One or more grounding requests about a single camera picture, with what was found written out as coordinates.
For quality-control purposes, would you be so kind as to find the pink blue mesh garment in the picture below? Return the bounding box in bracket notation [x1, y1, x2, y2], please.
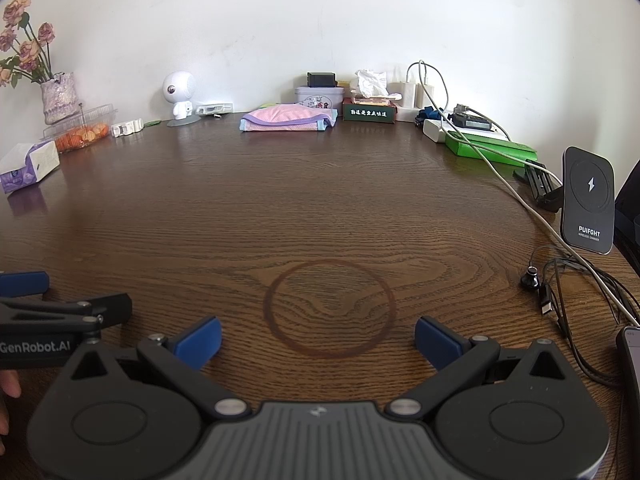
[240, 103, 337, 133]

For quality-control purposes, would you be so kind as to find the person's left hand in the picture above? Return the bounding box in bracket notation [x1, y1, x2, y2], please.
[0, 369, 22, 436]

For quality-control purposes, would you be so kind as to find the black folding stand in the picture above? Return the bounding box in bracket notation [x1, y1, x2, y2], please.
[514, 159, 568, 212]

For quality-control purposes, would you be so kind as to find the green flat box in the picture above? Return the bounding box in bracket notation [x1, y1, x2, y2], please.
[445, 130, 538, 162]

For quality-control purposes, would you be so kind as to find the white plastic clip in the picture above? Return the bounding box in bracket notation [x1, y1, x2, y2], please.
[111, 119, 144, 138]

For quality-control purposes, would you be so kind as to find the white power bank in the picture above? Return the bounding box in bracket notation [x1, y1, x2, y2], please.
[423, 119, 448, 144]

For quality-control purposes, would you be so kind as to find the black wireless charger stand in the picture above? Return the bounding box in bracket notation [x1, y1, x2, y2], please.
[559, 146, 616, 256]

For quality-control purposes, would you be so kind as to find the clear plastic food container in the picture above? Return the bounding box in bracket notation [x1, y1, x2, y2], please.
[42, 103, 118, 153]

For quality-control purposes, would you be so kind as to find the white crumpled tissue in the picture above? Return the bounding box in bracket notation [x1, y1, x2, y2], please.
[354, 68, 390, 98]

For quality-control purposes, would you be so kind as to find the dark smartphone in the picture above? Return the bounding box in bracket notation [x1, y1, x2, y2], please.
[616, 326, 640, 411]

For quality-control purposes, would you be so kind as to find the pale textured vase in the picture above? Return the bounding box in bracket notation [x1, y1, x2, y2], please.
[40, 72, 78, 125]

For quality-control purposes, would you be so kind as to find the black chair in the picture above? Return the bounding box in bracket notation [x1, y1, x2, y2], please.
[614, 160, 640, 261]

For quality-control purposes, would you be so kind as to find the black usb cable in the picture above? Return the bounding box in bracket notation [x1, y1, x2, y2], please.
[539, 247, 640, 388]

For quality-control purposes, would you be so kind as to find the black flat device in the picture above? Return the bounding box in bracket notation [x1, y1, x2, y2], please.
[447, 109, 493, 130]

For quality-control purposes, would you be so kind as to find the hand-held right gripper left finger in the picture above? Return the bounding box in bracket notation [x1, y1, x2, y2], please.
[60, 316, 251, 418]

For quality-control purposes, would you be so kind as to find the white robot figurine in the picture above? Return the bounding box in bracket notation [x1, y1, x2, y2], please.
[161, 70, 201, 127]

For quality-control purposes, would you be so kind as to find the dark green tissue box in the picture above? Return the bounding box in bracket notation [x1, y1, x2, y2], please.
[342, 94, 399, 123]

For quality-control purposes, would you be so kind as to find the white flat box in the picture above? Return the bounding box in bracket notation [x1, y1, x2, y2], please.
[452, 125, 508, 142]

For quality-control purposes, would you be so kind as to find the purple white tissue pack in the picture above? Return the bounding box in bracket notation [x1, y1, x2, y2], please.
[0, 140, 61, 195]

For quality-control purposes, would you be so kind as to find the printed tin box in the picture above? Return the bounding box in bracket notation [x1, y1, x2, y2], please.
[294, 85, 347, 111]

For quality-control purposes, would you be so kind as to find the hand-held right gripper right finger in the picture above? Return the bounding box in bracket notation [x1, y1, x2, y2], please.
[386, 316, 581, 418]

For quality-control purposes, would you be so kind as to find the dried pink flower bouquet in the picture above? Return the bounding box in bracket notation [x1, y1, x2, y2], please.
[0, 0, 57, 88]

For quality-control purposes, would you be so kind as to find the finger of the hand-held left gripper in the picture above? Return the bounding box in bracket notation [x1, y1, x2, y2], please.
[0, 292, 133, 336]
[0, 271, 50, 298]

